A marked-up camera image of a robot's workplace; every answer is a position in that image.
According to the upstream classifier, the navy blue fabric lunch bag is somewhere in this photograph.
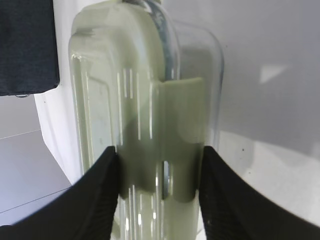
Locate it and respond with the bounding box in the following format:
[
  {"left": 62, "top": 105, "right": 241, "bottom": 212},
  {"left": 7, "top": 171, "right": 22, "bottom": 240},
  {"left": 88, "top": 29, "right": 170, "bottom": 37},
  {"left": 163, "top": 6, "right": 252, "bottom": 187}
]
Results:
[{"left": 0, "top": 0, "right": 60, "bottom": 96}]

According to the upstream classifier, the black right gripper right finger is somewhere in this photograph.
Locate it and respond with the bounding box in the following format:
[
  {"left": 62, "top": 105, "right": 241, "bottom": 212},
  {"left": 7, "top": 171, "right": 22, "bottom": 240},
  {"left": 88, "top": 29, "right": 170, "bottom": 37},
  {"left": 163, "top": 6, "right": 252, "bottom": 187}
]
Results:
[{"left": 199, "top": 146, "right": 320, "bottom": 240}]

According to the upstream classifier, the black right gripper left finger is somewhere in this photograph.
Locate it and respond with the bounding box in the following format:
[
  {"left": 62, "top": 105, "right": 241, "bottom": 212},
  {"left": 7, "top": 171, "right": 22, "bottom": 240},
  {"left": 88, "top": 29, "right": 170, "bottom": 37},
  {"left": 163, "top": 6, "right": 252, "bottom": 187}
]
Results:
[{"left": 0, "top": 146, "right": 120, "bottom": 240}]

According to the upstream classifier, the glass container with green lid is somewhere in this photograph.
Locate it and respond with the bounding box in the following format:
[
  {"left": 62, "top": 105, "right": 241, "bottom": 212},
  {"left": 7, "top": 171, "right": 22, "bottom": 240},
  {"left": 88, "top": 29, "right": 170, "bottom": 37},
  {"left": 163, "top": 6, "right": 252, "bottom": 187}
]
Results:
[{"left": 68, "top": 0, "right": 224, "bottom": 240}]

